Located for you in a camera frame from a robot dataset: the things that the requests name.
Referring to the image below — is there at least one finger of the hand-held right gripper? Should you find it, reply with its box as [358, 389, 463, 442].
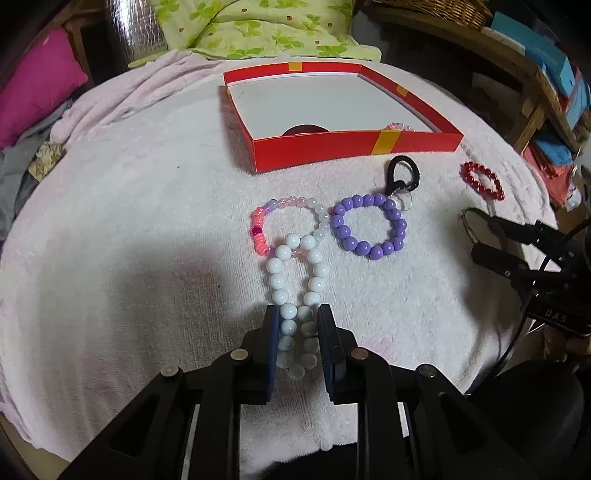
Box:
[471, 243, 533, 281]
[485, 215, 568, 254]

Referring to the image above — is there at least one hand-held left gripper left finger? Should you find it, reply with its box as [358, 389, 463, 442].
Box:
[58, 304, 282, 480]

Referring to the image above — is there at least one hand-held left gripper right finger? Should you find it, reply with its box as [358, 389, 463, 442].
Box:
[318, 304, 539, 480]

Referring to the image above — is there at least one metal bangle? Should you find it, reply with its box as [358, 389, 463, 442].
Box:
[461, 208, 497, 245]

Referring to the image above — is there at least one white bead bracelet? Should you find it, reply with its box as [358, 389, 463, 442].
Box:
[266, 233, 328, 381]

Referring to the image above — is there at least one dark red bead bracelet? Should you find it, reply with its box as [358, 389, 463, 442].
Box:
[459, 161, 505, 201]

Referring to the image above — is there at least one pink multicolour bead bracelet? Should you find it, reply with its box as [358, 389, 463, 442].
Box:
[252, 196, 331, 259]

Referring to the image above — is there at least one purple bead bracelet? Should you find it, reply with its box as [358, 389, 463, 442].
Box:
[330, 194, 408, 260]

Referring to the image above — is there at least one black clasp with clear ring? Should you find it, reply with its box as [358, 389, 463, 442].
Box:
[385, 155, 422, 213]

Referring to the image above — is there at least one red cardboard box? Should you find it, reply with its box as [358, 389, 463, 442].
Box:
[223, 60, 464, 175]

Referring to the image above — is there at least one person's right hand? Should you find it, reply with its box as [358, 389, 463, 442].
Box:
[542, 325, 591, 365]

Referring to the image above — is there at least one folded orange cloth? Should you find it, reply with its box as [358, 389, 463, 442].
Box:
[531, 161, 578, 208]

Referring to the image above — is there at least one folded blue cloth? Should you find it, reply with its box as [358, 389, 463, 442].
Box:
[529, 138, 573, 167]

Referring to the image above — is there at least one wooden shelf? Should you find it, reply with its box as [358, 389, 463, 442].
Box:
[365, 4, 583, 153]

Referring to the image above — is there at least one blue box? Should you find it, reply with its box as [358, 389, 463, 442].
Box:
[489, 11, 570, 97]

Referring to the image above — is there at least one pale pink blanket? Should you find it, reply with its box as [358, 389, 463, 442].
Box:
[0, 48, 561, 476]

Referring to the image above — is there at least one wicker basket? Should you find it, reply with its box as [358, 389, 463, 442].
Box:
[369, 0, 495, 28]

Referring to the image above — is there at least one beige patterned cloth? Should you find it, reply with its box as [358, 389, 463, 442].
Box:
[28, 141, 68, 181]

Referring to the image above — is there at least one grey cloth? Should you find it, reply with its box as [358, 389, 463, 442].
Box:
[0, 99, 70, 241]

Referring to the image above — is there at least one green floral quilt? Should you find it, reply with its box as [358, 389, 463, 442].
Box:
[150, 0, 383, 63]

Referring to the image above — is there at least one silver foil sheet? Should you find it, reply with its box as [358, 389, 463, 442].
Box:
[104, 0, 174, 65]

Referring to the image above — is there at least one magenta pillow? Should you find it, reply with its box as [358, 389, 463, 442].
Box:
[0, 28, 89, 148]

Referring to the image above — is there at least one black cable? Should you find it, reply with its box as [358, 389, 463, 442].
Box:
[496, 295, 532, 374]

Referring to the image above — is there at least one wooden frame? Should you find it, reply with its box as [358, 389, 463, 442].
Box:
[60, 18, 93, 84]

